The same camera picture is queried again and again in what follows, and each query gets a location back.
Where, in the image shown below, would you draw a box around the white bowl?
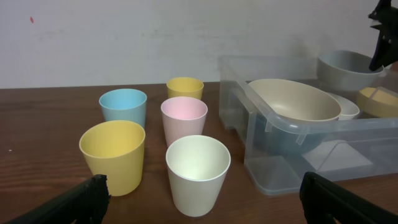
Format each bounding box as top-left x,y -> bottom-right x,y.
329,93 -> 360,120

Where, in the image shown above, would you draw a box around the yellow cup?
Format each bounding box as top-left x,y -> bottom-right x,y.
166,77 -> 204,100
79,120 -> 146,196

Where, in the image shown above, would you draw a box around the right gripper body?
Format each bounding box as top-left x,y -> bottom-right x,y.
368,0 -> 397,40

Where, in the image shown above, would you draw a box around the clear plastic storage container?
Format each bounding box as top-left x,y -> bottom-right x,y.
218,56 -> 397,195

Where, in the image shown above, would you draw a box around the grey bowl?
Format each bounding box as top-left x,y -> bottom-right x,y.
317,50 -> 384,91

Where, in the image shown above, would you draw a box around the pale green white cup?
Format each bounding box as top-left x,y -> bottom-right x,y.
165,135 -> 231,217

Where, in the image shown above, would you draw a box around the yellow bowl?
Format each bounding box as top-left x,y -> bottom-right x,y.
356,86 -> 397,118

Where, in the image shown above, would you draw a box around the beige bowl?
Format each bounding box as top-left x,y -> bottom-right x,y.
249,78 -> 341,123

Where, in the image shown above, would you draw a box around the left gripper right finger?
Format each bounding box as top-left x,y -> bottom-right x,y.
300,172 -> 397,224

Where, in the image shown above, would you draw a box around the pink cup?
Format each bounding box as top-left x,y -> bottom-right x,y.
160,96 -> 208,147

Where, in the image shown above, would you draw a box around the yellow cup far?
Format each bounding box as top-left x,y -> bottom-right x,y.
166,77 -> 204,100

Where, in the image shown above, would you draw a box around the yellow cup near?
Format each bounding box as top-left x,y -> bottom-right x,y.
79,120 -> 146,196

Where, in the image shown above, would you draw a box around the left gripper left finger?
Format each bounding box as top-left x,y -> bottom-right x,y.
9,174 -> 111,224

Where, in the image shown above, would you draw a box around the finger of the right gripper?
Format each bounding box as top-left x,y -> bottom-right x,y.
369,29 -> 397,71

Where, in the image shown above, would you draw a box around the light blue cup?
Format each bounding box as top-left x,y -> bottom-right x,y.
99,88 -> 147,128

